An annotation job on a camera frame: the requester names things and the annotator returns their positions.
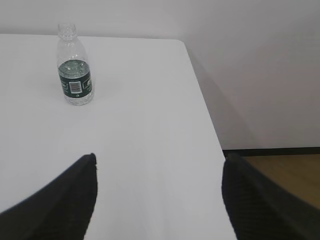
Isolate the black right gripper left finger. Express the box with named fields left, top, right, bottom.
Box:
left=0, top=153, right=98, bottom=240

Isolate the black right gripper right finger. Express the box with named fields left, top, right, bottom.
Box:
left=221, top=153, right=320, bottom=240

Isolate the clear green-label water bottle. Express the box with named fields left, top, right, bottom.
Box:
left=56, top=23, right=94, bottom=106

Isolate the black wall baseboard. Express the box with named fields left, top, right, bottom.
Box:
left=222, top=147, right=320, bottom=158

